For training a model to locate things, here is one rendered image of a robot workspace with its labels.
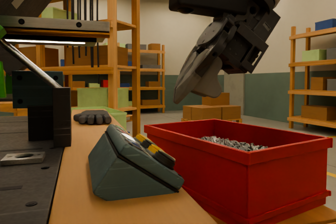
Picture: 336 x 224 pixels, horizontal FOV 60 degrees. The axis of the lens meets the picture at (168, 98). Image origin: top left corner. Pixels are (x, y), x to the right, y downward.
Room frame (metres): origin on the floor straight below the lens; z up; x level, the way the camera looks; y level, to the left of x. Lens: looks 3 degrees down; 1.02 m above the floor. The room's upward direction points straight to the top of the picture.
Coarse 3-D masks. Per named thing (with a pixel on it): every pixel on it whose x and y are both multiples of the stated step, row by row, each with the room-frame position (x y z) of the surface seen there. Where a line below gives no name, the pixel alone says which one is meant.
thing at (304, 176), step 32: (160, 128) 0.61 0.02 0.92; (192, 128) 0.73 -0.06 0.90; (224, 128) 0.73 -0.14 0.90; (256, 128) 0.64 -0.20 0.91; (192, 160) 0.51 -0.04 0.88; (224, 160) 0.44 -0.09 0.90; (256, 160) 0.41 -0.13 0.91; (288, 160) 0.45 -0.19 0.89; (320, 160) 0.50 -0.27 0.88; (192, 192) 0.50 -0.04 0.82; (224, 192) 0.44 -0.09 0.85; (256, 192) 0.41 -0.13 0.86; (288, 192) 0.45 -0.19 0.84; (320, 192) 0.50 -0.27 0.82
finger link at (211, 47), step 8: (224, 32) 0.41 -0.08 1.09; (216, 40) 0.41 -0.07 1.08; (224, 40) 0.42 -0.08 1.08; (208, 48) 0.43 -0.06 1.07; (216, 48) 0.41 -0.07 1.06; (208, 56) 0.41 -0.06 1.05; (216, 56) 0.41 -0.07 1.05; (200, 64) 0.41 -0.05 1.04; (208, 64) 0.42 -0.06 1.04; (200, 72) 0.42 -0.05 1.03
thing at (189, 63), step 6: (192, 54) 0.47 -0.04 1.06; (198, 54) 0.47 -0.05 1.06; (192, 60) 0.45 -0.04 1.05; (186, 66) 0.46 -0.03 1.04; (180, 72) 0.47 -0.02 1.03; (186, 72) 0.45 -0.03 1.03; (180, 78) 0.45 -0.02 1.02; (174, 90) 0.44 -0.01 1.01; (174, 96) 0.44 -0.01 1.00; (204, 96) 0.47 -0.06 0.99; (174, 102) 0.44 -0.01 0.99
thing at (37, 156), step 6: (6, 156) 0.42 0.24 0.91; (12, 156) 0.42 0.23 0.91; (18, 156) 0.44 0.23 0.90; (24, 156) 0.44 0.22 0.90; (30, 156) 0.42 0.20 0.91; (36, 156) 0.42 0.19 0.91; (42, 156) 0.43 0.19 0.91; (0, 162) 0.40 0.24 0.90; (6, 162) 0.41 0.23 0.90; (12, 162) 0.41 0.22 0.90; (18, 162) 0.41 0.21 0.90; (24, 162) 0.41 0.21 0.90; (30, 162) 0.42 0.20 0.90; (36, 162) 0.42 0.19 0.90
